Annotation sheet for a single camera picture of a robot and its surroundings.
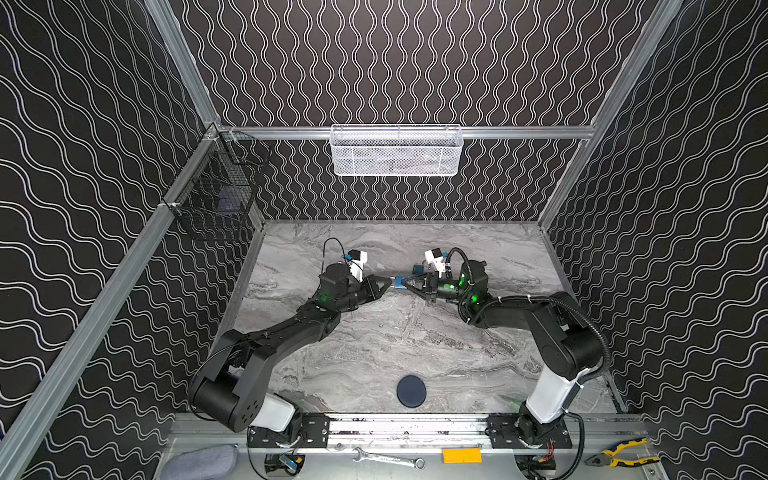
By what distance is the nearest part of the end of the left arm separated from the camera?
682 millimetres

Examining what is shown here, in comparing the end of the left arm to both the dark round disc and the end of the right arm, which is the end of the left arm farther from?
the dark round disc

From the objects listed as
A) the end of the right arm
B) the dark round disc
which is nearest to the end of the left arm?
the end of the right arm

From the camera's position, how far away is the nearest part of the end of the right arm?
28.4 inches

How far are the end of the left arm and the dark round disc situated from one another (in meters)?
0.25

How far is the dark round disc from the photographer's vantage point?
2.66 ft
